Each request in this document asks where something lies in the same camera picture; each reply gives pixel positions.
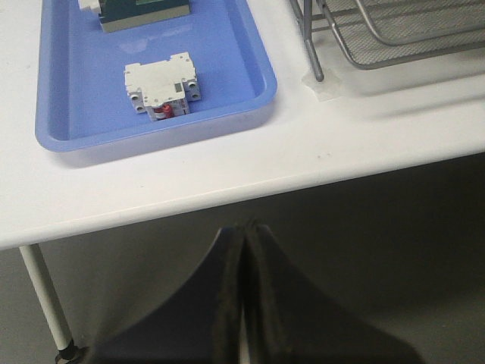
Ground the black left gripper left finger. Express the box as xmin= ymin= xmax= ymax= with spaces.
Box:
xmin=91 ymin=227 xmax=245 ymax=363

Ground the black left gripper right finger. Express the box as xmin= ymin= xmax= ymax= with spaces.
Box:
xmin=244 ymin=221 xmax=421 ymax=363

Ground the white table leg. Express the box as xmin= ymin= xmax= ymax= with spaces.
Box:
xmin=19 ymin=244 xmax=88 ymax=363

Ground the clear tape patch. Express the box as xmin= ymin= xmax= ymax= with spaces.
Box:
xmin=302 ymin=69 xmax=342 ymax=102

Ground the blue plastic tray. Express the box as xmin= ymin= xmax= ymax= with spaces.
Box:
xmin=35 ymin=1 xmax=277 ymax=152

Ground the bottom silver mesh tray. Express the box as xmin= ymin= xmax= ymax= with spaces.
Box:
xmin=320 ymin=0 xmax=485 ymax=70

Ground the green terminal block module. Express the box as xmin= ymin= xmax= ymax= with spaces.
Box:
xmin=78 ymin=0 xmax=190 ymax=33

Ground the silver rack frame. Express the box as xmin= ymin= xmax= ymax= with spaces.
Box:
xmin=289 ymin=0 xmax=485 ymax=83

